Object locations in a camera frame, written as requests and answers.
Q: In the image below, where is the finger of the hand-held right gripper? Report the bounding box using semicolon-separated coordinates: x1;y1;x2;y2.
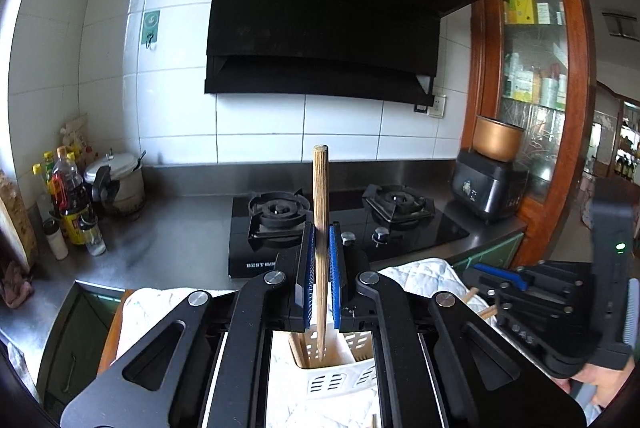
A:
480;297;571;334
462;260;593;306

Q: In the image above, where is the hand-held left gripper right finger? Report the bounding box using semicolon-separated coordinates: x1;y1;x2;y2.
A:
329;222;587;428

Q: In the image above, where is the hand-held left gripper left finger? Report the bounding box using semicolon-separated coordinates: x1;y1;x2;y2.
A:
60;223;318;428

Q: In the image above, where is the long bamboo chopstick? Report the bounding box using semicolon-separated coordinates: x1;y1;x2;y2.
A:
312;145;331;356

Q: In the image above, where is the white plastic utensil holder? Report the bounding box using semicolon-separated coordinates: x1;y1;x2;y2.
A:
270;328;382;403

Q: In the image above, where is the person's right hand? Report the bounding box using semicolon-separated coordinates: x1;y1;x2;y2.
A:
575;365;628;411

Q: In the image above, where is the green cabinet door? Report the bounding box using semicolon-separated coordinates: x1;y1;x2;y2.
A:
37;280;126;409
450;233;526;279

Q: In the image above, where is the black rice cooker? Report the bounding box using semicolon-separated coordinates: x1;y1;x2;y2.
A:
451;149;530;225

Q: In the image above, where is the black gas stove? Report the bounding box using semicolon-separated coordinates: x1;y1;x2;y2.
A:
227;184;471;279

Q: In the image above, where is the copper inner pot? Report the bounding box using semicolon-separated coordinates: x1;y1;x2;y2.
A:
472;114;527;163

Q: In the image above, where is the white quilted blanket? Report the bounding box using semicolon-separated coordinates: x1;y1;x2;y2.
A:
117;258;501;428

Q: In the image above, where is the green and white box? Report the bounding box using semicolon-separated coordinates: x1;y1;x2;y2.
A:
512;70;535;102

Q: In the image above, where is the wooden glass door cabinet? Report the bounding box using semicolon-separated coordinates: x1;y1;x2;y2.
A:
460;0;601;269

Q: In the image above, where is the white pot with lid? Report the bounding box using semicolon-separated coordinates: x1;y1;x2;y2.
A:
82;149;147;215

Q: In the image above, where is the small glass shaker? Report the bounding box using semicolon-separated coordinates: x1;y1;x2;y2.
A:
77;214;107;256

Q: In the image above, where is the dark soy sauce bottle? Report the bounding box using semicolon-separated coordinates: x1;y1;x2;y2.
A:
51;147;93;245

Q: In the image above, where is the small white seasoning bottle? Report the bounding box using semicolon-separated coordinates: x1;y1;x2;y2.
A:
42;219;69;261

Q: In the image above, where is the yellow box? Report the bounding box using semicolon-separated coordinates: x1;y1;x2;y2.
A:
507;0;536;24

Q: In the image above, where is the black range hood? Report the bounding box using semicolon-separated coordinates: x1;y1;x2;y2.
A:
204;0;485;107

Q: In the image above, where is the yellow capped bottle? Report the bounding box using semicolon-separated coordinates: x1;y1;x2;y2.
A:
31;163;53;216

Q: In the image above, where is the pinkish cloth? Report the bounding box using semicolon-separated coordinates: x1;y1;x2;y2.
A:
0;260;36;309

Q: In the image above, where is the white wall socket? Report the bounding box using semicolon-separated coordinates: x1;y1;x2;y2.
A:
413;94;447;119

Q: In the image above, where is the green wall hook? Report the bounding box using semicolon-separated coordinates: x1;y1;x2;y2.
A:
142;10;161;48

